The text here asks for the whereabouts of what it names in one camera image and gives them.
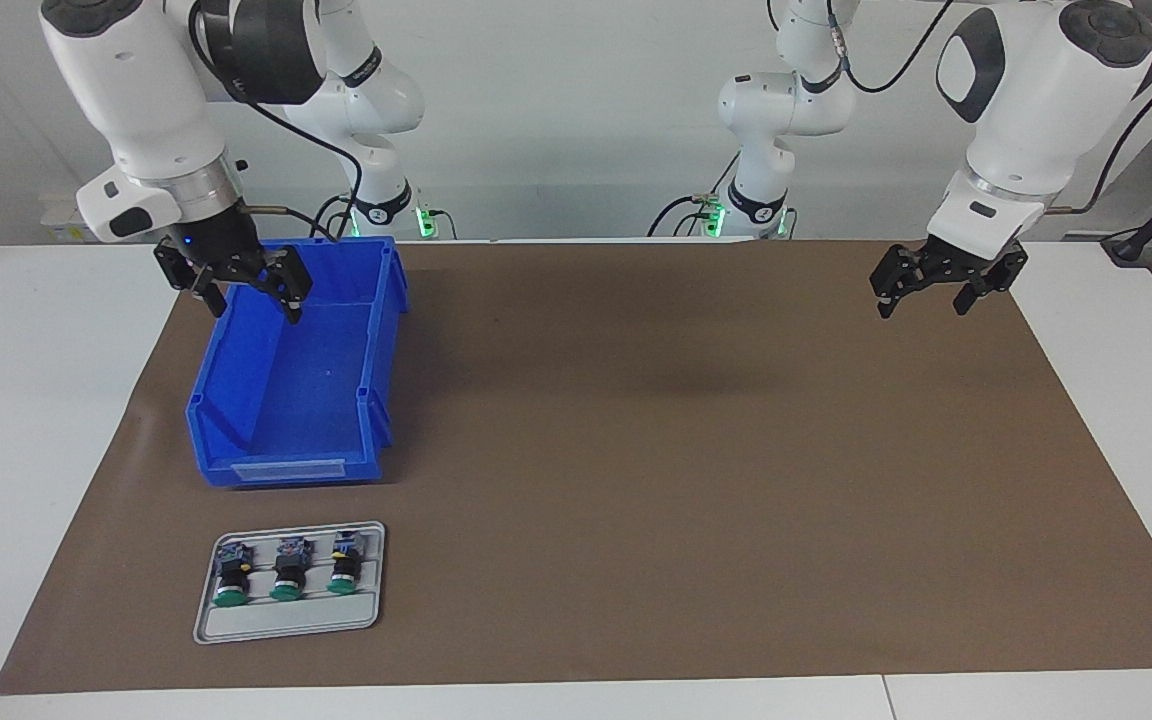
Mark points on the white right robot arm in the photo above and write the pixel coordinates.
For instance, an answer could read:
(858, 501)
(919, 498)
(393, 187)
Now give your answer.
(136, 90)

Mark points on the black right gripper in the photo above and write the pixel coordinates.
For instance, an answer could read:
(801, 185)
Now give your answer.
(221, 245)

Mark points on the blue plastic storage bin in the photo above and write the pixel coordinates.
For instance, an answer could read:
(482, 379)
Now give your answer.
(306, 380)

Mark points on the grey metal tray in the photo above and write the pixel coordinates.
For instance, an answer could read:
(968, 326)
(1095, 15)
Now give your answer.
(286, 620)

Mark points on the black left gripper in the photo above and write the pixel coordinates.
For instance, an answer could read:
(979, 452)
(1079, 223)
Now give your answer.
(961, 265)

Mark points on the green push button switch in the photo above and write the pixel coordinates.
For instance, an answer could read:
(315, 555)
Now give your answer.
(232, 585)
(288, 580)
(344, 572)

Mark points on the brown table mat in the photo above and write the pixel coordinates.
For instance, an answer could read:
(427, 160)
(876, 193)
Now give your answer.
(686, 500)

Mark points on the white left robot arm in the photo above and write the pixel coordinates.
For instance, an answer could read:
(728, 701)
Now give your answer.
(1036, 100)

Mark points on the white socket box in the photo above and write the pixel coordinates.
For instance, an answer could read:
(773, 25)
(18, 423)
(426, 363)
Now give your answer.
(61, 225)

